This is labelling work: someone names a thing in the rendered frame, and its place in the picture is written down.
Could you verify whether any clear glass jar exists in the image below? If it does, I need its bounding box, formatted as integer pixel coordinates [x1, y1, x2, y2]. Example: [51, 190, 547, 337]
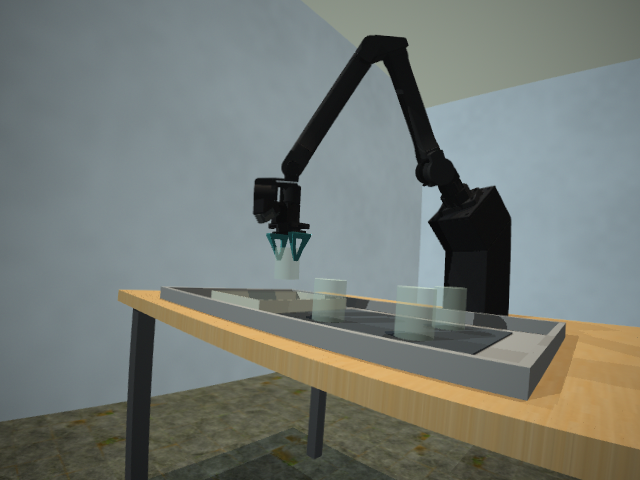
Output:
[312, 278, 347, 323]
[274, 247, 300, 280]
[434, 286, 467, 331]
[394, 286, 437, 341]

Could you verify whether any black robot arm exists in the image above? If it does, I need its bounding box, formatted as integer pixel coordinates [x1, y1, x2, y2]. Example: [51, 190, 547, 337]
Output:
[253, 35, 481, 224]

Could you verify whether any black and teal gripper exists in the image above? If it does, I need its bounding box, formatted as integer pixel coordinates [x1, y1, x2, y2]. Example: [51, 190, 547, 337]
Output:
[266, 203, 311, 261]

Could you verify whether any beige shallow tray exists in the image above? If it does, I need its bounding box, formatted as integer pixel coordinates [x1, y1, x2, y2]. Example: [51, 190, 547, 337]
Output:
[211, 290, 313, 313]

